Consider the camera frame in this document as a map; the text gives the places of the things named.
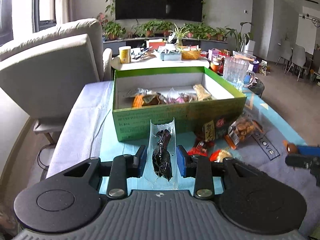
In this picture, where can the clear glass pitcher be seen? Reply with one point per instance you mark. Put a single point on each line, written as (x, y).
(236, 71)

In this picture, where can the clear crinkled snack packet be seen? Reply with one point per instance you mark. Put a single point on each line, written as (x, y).
(140, 92)

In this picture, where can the blue plastic basket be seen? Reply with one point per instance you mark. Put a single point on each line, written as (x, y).
(170, 57)

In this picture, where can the white coffee table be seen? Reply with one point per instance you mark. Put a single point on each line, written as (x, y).
(150, 63)

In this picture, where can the potted green plant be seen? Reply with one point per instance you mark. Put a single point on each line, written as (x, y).
(220, 33)
(112, 30)
(155, 27)
(200, 31)

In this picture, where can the red black snack packet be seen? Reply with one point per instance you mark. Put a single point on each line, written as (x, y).
(200, 148)

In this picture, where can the black packet with gold label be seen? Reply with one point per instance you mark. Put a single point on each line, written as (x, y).
(210, 131)

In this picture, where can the spider plant in vase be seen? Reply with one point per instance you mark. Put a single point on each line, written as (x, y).
(180, 33)

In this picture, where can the clear bag of cookies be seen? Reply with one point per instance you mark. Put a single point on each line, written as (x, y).
(243, 131)

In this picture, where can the beige long snack packet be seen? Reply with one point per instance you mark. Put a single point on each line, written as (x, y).
(202, 92)

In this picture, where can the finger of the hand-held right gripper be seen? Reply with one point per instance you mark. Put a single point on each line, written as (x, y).
(311, 150)
(300, 160)

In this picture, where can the red flower decoration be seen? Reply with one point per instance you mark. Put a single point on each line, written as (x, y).
(101, 18)

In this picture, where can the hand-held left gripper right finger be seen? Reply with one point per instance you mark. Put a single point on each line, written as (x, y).
(181, 161)

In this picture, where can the orange woven basket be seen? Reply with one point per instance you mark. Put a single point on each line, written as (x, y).
(190, 54)

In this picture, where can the grey fabric sofa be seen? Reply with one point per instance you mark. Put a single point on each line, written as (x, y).
(50, 75)

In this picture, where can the green cardboard box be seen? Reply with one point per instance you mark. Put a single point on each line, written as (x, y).
(155, 120)

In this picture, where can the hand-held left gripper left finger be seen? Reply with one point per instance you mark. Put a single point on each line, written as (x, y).
(140, 161)

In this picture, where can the pale blue cloth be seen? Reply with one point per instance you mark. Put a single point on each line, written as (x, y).
(80, 130)

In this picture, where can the white plant pot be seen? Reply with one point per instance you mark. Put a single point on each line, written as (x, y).
(250, 47)

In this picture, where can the purple bag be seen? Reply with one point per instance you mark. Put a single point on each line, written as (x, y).
(217, 55)

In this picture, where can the brown braised egg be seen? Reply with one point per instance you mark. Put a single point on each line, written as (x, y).
(290, 148)

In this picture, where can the light curtain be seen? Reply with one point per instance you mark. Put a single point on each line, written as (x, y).
(65, 1)

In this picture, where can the golden orange snack packet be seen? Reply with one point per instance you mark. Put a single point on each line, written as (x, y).
(221, 155)

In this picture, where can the dark packet with red top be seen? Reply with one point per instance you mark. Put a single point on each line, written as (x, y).
(222, 126)

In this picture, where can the grey dining chair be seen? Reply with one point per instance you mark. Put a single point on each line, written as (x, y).
(300, 60)
(286, 52)

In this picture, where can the narrow window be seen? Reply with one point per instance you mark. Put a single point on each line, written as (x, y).
(45, 2)

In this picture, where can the clear pink print snack packet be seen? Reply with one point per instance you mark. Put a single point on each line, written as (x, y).
(181, 97)

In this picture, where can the large window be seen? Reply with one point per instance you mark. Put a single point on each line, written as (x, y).
(5, 7)

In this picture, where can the white cushion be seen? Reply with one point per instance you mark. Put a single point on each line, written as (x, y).
(107, 62)

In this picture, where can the black wall television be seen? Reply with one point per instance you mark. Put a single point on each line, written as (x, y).
(160, 0)

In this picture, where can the yellow can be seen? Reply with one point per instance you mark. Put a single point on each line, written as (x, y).
(125, 55)

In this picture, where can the tall leafy plant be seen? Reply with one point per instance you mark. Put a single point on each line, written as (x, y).
(238, 35)

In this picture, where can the teal patterned tablecloth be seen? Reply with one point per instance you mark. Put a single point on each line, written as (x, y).
(250, 155)

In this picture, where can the clear packet with dark snack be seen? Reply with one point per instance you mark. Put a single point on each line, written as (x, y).
(162, 155)

